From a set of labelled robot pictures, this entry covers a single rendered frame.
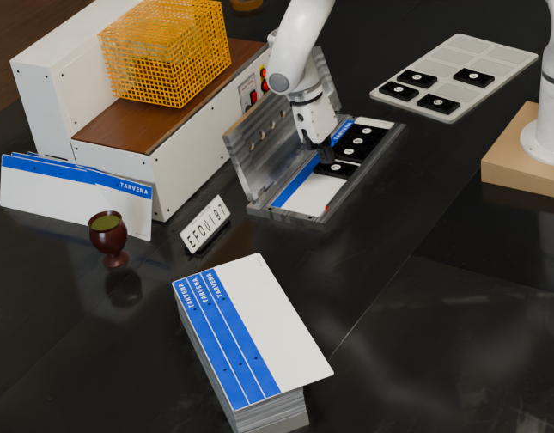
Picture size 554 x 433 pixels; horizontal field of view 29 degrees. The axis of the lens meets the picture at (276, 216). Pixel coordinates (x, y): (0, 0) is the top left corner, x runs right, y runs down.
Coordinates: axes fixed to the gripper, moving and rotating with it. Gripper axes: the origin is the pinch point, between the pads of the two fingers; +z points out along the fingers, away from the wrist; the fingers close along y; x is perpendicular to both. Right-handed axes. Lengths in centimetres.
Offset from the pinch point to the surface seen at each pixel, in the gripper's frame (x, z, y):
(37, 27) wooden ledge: 133, -19, 50
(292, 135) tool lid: 11.2, -2.7, 4.6
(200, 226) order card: 17.5, 0.9, -29.2
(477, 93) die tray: -16, 11, 49
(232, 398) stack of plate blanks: -21, 4, -76
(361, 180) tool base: -6.1, 8.2, 1.6
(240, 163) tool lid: 11.4, -7.6, -16.3
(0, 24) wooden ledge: 148, -22, 49
